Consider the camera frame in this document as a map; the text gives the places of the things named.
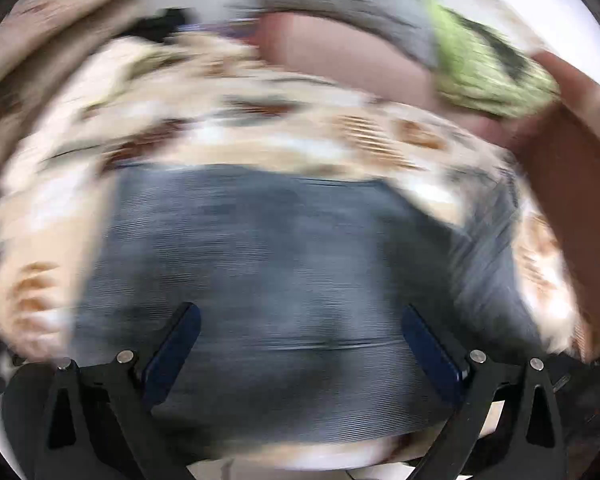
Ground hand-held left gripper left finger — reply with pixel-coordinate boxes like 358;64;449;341
35;301;203;480

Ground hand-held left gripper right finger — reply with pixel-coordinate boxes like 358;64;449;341
401;304;566;480

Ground blue-grey pants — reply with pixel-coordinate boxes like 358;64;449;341
72;162;546;461

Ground brown wooden furniture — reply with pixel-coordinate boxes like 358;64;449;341
510;50;600;366

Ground beige leaf print blanket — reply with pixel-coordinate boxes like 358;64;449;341
0;35;581;466

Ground green patterned quilt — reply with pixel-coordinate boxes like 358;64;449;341
425;0;563;121

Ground black cloth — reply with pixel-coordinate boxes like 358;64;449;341
460;15;531;81

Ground pink sofa cushion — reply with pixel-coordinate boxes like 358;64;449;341
257;12;521;146

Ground black object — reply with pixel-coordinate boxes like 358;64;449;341
125;7;201;41

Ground striped beige cloth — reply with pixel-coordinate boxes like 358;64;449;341
0;0;156;126

